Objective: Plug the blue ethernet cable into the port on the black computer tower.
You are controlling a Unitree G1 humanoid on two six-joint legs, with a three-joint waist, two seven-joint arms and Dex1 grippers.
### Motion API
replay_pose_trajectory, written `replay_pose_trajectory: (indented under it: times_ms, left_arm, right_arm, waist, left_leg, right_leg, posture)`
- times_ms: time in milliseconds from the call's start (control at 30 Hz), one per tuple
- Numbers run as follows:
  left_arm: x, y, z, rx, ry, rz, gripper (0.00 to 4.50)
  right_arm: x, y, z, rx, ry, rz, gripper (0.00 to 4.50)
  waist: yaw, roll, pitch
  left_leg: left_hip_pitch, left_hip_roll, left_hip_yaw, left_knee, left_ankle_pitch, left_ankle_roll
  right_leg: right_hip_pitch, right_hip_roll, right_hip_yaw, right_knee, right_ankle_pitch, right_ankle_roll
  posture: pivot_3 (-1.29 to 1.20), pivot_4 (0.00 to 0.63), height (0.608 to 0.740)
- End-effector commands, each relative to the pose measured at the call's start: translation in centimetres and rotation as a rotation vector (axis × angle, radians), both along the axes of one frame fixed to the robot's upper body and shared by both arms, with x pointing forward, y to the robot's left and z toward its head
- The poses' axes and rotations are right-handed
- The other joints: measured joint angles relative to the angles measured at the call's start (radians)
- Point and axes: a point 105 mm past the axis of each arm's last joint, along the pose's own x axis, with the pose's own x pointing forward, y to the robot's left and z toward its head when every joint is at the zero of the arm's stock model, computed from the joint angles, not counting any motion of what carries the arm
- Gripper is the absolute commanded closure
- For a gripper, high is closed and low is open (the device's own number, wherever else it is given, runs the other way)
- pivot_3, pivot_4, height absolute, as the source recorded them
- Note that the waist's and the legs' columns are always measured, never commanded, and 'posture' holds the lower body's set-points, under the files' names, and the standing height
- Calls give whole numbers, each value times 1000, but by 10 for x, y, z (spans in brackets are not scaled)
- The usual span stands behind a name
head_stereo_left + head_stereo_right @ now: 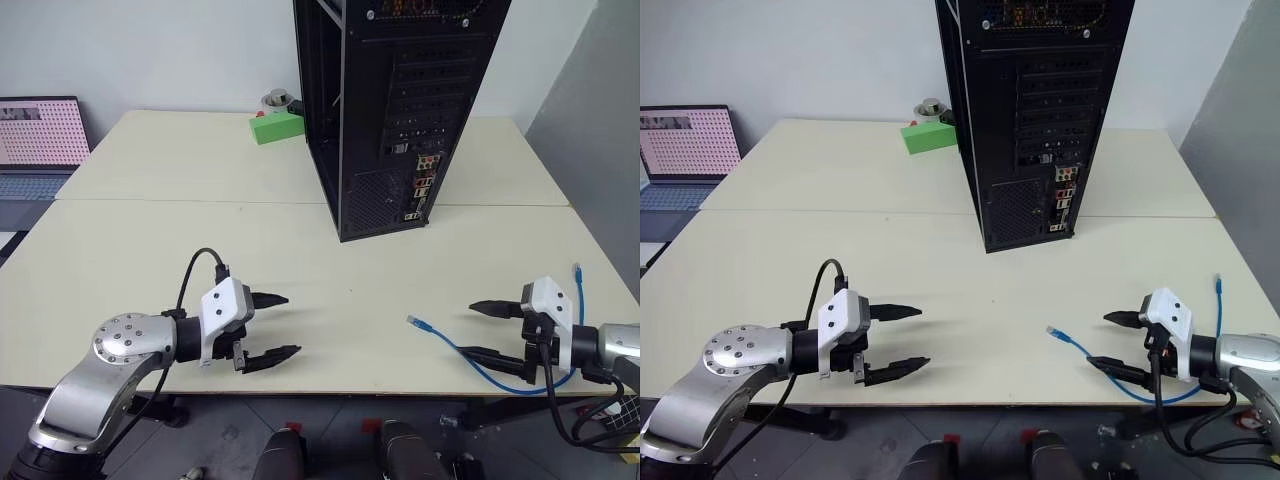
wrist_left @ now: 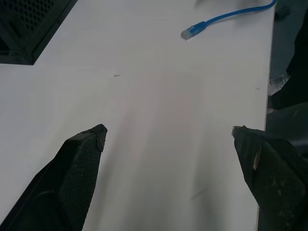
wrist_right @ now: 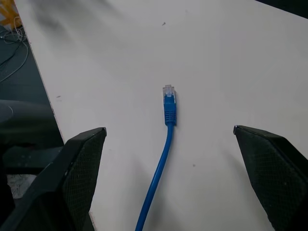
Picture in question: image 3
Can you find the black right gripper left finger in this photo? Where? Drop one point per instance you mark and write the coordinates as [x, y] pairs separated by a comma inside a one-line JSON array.
[[60, 183]]

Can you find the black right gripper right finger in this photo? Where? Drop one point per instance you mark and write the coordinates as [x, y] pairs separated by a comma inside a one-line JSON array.
[[276, 173]]

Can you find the yellow object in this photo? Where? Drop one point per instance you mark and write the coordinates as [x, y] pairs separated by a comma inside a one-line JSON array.
[[6, 12]]

